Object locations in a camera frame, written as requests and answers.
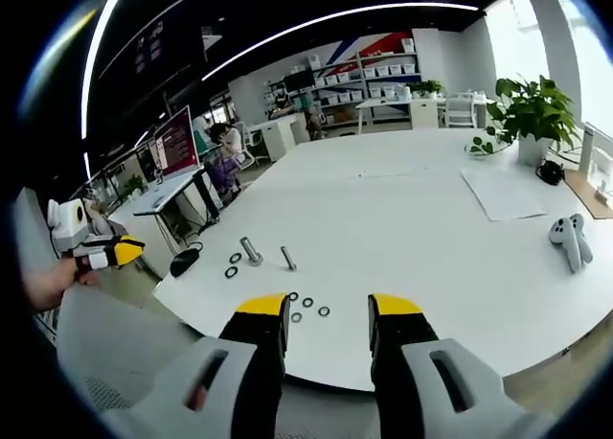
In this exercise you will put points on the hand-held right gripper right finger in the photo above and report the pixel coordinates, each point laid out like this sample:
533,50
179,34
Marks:
412,353

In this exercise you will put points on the white side table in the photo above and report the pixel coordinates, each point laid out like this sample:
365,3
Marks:
397,110

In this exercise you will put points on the green potted plant white pot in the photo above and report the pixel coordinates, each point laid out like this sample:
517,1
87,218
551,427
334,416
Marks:
534,118

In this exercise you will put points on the large black washer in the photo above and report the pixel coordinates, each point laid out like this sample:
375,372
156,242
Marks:
231,272
235,258

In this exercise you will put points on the wooden board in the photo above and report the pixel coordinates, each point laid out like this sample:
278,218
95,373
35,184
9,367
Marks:
586,194

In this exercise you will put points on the white shelf with storage bins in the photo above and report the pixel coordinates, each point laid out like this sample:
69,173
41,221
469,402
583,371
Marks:
364,82

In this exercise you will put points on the white desktop device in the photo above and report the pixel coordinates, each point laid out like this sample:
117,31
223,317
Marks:
596,154

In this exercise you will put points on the black monitor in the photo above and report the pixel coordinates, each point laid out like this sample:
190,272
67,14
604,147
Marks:
299,81

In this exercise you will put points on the small metal threaded stud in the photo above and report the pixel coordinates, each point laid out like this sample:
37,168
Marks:
287,258

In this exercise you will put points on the large metal threaded stud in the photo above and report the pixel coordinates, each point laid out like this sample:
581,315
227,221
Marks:
251,252

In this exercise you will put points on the person's left hand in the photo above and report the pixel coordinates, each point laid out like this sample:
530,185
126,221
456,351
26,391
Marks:
52,283

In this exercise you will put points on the white cabinet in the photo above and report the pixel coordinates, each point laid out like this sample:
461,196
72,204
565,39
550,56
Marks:
275,139

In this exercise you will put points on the white paper sheet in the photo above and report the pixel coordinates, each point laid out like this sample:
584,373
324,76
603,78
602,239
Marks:
503,192

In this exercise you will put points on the white handheld controller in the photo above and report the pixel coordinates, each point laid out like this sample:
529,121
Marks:
565,242
583,240

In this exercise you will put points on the black round device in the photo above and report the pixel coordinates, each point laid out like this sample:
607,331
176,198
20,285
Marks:
551,173

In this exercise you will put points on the glass bowl with green plant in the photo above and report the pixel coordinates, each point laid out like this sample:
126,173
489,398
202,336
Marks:
483,146

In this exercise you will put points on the black computer mouse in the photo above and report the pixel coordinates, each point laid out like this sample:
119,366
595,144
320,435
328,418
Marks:
184,261

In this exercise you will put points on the grey chair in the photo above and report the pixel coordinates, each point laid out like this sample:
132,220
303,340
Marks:
120,353

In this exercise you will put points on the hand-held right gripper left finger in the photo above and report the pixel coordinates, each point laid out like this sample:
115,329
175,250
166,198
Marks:
249,353

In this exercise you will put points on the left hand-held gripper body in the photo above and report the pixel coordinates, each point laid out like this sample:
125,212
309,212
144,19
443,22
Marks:
72,223

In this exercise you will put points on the white office desk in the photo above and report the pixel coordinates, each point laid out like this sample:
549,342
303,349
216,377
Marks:
163,197

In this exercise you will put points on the computer monitor with red screen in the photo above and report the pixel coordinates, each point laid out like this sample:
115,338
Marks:
176,144

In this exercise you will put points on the white chair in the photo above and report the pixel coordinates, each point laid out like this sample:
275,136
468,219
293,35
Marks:
460,110

